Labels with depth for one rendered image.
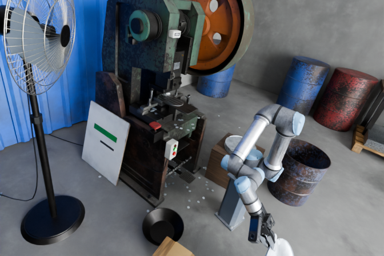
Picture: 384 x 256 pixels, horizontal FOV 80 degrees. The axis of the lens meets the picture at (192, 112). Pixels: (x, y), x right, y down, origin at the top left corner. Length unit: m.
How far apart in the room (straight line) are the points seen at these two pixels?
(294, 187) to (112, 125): 1.64
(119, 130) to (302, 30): 3.70
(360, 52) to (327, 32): 0.59
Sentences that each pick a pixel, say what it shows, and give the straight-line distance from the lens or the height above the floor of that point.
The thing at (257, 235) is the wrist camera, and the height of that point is 0.70.
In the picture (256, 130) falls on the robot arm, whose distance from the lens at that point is 1.29.
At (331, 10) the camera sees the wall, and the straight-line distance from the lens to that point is 4.63.
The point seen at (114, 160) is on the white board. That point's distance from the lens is 2.06.
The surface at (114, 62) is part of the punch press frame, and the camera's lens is 1.91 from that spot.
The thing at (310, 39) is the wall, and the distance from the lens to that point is 4.66.
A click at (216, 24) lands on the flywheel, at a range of 1.92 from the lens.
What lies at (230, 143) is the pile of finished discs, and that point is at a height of 0.40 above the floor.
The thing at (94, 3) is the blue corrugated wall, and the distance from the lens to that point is 2.63.
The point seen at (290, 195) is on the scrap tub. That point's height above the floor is 0.12.
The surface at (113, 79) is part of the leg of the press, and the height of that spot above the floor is 0.87.
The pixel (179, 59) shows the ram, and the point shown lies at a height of 1.11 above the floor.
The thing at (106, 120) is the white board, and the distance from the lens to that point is 2.04.
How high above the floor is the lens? 1.57
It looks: 28 degrees down
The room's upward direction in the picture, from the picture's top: 11 degrees clockwise
